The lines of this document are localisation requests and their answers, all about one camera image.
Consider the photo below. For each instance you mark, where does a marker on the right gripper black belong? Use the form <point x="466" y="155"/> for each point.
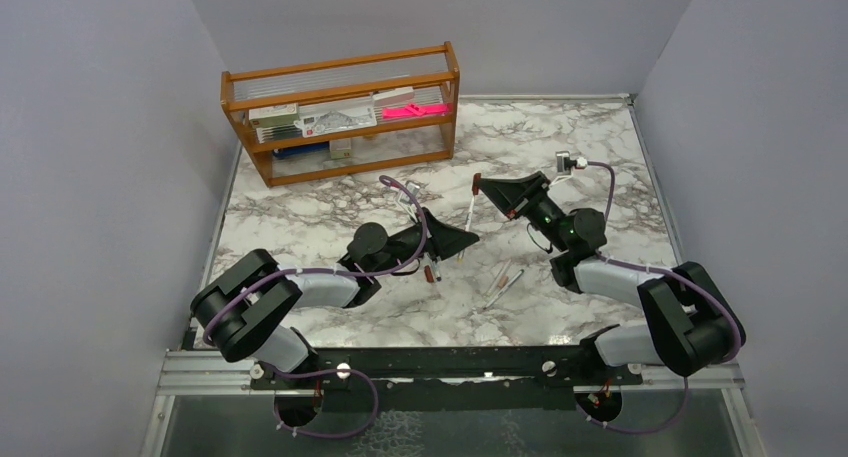
<point x="514" y="194"/>

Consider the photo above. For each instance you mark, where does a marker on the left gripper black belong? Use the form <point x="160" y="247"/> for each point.
<point x="445" y="240"/>

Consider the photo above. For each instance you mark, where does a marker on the white marker yellow end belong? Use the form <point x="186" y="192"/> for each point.
<point x="468" y="223"/>

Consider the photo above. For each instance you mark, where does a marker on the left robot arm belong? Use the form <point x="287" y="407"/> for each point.
<point x="242" y="310"/>

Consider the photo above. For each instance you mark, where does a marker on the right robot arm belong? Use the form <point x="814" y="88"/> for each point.
<point x="688" y="323"/>

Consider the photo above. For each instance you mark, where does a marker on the white pen green end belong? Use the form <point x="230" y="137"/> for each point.
<point x="504" y="289"/>

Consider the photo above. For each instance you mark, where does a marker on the white marker black tip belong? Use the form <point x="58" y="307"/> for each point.
<point x="435" y="262"/>

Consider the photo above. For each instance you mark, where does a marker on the pink plastic item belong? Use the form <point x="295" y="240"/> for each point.
<point x="414" y="110"/>

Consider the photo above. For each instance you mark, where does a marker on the small beige box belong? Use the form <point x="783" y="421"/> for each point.
<point x="341" y="149"/>

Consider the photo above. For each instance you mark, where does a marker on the white ruler card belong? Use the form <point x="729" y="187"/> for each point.
<point x="336" y="120"/>

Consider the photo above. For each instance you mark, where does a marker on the blue box lower shelf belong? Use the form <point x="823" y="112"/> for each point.
<point x="300" y="150"/>

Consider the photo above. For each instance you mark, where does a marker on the wooden shelf rack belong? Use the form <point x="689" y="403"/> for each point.
<point x="424" y="75"/>

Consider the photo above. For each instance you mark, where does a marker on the white green box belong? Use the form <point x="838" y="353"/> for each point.
<point x="273" y="116"/>

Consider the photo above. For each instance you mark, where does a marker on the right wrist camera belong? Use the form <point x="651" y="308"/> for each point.
<point x="566" y="163"/>

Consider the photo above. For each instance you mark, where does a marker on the black mounting rail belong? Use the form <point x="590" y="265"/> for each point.
<point x="357" y="380"/>

